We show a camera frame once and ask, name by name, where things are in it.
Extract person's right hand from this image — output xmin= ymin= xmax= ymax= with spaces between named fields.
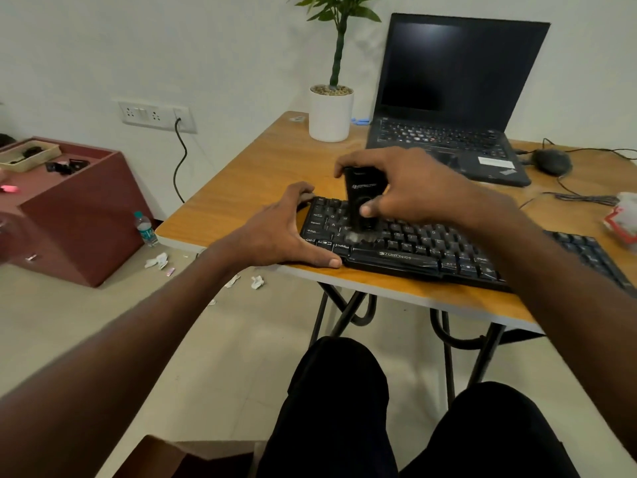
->
xmin=333 ymin=146 xmax=499 ymax=229

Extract black handheld air duster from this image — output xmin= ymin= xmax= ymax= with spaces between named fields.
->
xmin=343 ymin=165 xmax=389 ymax=232

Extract clear plastic water bottle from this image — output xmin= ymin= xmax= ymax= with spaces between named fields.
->
xmin=133 ymin=211 xmax=159 ymax=248

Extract person's leg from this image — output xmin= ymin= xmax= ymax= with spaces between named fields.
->
xmin=256 ymin=336 xmax=400 ymax=478
xmin=398 ymin=381 xmax=581 ymax=478

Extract black power cable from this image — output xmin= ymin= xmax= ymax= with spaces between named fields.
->
xmin=172 ymin=118 xmax=189 ymax=204

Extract black mouse cable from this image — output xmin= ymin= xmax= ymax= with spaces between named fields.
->
xmin=515 ymin=138 xmax=637 ymax=197

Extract black laptop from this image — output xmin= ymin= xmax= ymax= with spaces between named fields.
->
xmin=366 ymin=13 xmax=551 ymax=188

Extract black computer keyboard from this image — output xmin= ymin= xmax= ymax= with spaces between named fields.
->
xmin=299 ymin=193 xmax=637 ymax=299

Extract person's left hand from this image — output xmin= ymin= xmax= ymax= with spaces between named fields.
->
xmin=211 ymin=181 xmax=343 ymax=274

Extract white wall socket panel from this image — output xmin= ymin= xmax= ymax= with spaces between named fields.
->
xmin=117 ymin=99 xmax=198 ymax=134

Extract green bamboo plant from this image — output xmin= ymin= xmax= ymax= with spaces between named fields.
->
xmin=288 ymin=0 xmax=383 ymax=90

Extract black metal table frame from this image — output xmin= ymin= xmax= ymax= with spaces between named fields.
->
xmin=308 ymin=282 xmax=546 ymax=410

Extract person's left forearm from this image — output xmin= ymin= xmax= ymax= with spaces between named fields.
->
xmin=0 ymin=242 xmax=249 ymax=478

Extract black computer mouse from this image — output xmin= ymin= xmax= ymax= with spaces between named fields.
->
xmin=531 ymin=148 xmax=573 ymax=177

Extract beige tray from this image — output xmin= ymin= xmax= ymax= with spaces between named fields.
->
xmin=0 ymin=139 xmax=63 ymax=174

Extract black bundled cable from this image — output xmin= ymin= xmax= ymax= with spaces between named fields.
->
xmin=518 ymin=191 xmax=621 ymax=210

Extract white and red packet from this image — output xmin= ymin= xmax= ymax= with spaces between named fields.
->
xmin=602 ymin=192 xmax=637 ymax=245

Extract maroon cabinet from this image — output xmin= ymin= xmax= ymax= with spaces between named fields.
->
xmin=0 ymin=136 xmax=155 ymax=288

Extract person's right leg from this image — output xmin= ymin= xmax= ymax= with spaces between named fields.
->
xmin=398 ymin=381 xmax=581 ymax=478

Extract person's left leg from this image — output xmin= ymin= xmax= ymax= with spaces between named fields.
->
xmin=256 ymin=336 xmax=400 ymax=478

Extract person's right forearm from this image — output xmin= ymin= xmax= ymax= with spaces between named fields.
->
xmin=463 ymin=194 xmax=637 ymax=459

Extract white plant pot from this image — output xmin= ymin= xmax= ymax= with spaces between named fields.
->
xmin=309 ymin=84 xmax=355 ymax=143

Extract black clips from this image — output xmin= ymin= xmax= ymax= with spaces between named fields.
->
xmin=45 ymin=158 xmax=91 ymax=176

